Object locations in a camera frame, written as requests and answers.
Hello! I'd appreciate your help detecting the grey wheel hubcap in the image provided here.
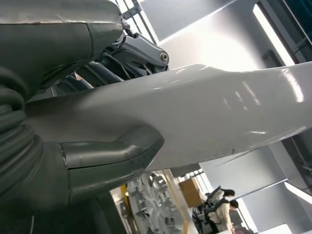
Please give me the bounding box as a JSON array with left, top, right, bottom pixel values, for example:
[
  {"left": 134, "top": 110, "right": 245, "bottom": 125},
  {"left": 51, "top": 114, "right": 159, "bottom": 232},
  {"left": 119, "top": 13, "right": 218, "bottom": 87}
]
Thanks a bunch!
[{"left": 127, "top": 171, "right": 187, "bottom": 234}]

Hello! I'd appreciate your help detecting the brown cardboard box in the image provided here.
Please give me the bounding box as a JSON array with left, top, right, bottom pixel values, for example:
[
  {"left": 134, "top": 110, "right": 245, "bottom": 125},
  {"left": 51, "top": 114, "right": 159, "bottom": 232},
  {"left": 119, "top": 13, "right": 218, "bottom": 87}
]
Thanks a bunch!
[{"left": 178, "top": 176, "right": 203, "bottom": 208}]

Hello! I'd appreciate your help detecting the person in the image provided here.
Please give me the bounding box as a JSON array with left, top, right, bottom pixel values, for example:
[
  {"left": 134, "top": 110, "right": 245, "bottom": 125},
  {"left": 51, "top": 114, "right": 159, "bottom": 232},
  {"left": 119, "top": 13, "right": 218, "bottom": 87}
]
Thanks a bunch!
[{"left": 193, "top": 185, "right": 240, "bottom": 234}]

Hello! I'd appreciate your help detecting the ceiling light strip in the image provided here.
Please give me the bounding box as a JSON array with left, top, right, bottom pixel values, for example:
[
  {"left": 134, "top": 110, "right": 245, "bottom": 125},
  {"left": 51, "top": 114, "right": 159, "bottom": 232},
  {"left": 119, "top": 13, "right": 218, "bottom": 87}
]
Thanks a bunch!
[
  {"left": 283, "top": 181, "right": 312, "bottom": 206},
  {"left": 252, "top": 3, "right": 295, "bottom": 67}
]

